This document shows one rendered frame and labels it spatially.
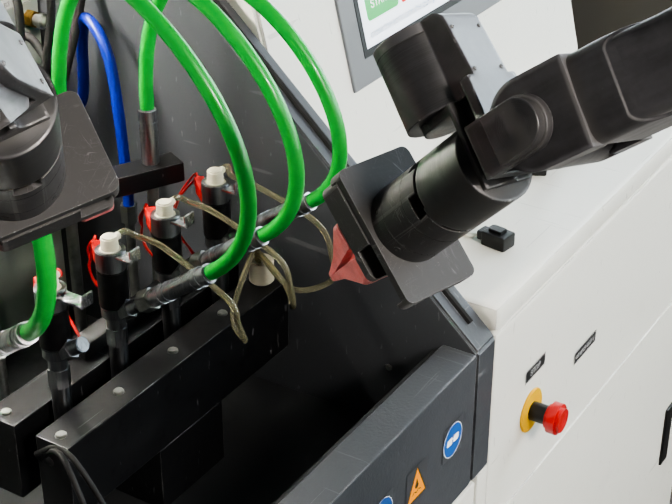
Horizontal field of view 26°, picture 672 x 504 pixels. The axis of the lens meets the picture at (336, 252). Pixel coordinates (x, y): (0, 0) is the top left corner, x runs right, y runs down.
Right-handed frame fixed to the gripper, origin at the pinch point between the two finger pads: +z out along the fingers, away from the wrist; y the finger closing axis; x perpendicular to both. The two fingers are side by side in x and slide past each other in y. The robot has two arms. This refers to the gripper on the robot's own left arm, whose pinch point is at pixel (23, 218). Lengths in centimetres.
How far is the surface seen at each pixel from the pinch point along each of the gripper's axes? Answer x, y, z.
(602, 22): -61, -164, 236
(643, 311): 17, -73, 90
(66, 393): 3.6, 0.4, 42.6
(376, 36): -22, -47, 61
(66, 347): 0.7, -1.0, 38.2
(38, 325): 2.9, 1.2, 16.1
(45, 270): 0.7, -0.5, 11.0
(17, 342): 2.4, 3.0, 20.8
